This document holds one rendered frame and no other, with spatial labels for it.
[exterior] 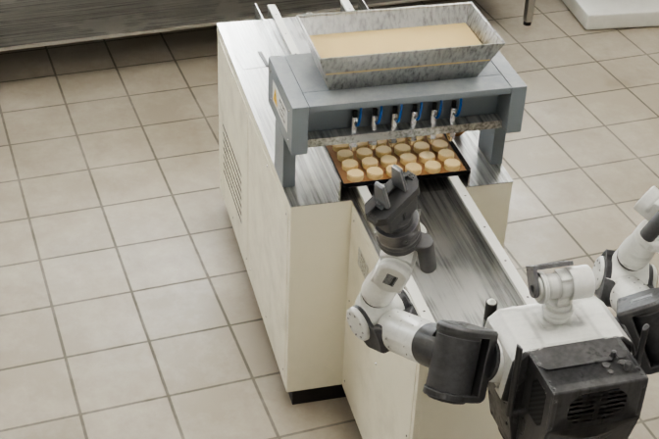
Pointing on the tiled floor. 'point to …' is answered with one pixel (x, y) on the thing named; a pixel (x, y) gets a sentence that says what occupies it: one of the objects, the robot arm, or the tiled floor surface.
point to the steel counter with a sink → (25, 11)
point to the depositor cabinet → (304, 219)
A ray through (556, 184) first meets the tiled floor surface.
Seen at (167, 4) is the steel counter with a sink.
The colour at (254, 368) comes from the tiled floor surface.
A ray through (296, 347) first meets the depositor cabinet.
